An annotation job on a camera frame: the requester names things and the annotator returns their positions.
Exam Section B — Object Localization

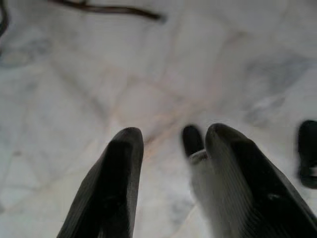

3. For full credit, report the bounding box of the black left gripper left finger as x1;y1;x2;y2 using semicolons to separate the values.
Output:
56;127;145;238

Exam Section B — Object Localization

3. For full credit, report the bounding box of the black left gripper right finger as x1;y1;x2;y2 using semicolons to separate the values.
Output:
189;123;317;238

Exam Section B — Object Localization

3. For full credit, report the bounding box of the black robot foot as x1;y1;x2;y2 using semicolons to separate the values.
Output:
298;120;317;189
182;125;206;162

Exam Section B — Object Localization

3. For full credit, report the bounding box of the black metal table frame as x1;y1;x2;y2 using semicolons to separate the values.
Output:
48;0;165;22

